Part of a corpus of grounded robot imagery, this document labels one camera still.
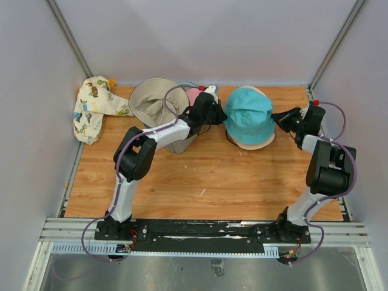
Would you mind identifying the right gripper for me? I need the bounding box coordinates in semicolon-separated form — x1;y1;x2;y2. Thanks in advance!
270;107;306;133

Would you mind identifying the turquoise bucket hat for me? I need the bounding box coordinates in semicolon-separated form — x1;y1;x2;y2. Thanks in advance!
224;86;276;146

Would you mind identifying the pink bucket hat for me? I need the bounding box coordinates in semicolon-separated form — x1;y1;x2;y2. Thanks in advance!
186;88;201;106

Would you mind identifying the beige bucket hat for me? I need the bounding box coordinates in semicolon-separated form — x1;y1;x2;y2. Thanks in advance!
226;85;276;151

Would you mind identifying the grey plastic laundry basket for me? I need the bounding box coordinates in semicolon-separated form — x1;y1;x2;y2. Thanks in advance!
162;81;219;155

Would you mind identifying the khaki wide brim hat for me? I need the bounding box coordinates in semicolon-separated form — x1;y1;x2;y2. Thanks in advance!
129;78;189;127

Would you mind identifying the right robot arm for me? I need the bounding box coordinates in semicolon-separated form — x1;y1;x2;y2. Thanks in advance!
266;101;357;243

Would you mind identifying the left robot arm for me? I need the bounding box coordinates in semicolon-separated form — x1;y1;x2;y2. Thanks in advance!
104;86;227;240

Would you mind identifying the cartoon print cloth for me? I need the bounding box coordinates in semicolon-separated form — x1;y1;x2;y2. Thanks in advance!
73;76;133;145

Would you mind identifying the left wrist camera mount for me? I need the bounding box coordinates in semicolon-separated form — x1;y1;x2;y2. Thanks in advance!
199;85;219;99

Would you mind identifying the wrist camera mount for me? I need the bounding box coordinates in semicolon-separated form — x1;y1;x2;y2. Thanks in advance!
299;100;320;116
199;85;219;99

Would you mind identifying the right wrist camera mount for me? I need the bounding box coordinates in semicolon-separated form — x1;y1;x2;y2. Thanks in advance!
299;100;320;116

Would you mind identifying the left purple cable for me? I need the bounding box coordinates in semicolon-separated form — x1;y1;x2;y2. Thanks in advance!
81;85;202;281

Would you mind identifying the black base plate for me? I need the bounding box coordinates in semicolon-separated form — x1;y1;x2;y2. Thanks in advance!
94;219;311;253

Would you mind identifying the grey cable duct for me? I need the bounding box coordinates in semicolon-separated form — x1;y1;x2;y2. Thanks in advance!
51;244;279;258

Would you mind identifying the aluminium frame rail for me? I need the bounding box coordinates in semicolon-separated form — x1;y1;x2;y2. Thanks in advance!
40;218;369;245

